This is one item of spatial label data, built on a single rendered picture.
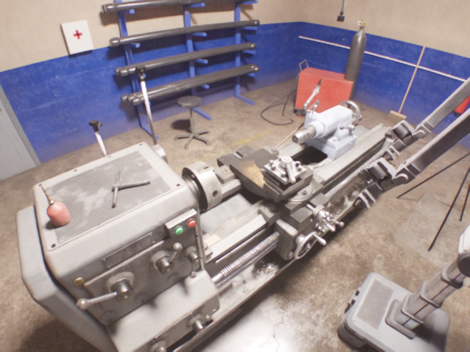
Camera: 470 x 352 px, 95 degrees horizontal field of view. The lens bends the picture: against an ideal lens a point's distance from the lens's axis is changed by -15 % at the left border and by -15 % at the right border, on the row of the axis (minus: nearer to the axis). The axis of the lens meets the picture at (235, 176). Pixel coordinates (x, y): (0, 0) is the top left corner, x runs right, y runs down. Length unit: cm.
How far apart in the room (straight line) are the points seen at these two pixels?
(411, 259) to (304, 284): 111
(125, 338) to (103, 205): 60
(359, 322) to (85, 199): 176
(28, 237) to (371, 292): 204
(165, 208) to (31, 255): 49
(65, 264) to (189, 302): 61
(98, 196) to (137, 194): 15
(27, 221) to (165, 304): 67
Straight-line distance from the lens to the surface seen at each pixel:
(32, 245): 107
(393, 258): 273
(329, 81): 427
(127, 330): 128
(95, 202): 102
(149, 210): 93
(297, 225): 150
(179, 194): 95
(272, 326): 208
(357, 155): 225
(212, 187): 122
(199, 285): 129
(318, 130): 186
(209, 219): 165
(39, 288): 100
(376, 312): 205
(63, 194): 113
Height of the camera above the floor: 197
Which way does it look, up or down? 39 degrees down
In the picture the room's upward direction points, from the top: straight up
